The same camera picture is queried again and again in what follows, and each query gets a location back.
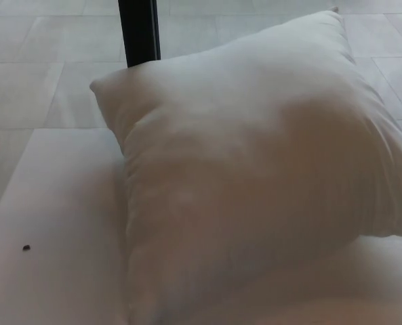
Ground white square pillow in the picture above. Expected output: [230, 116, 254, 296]
[89, 5, 402, 325]

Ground black vertical post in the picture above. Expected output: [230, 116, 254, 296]
[117, 0, 162, 69]

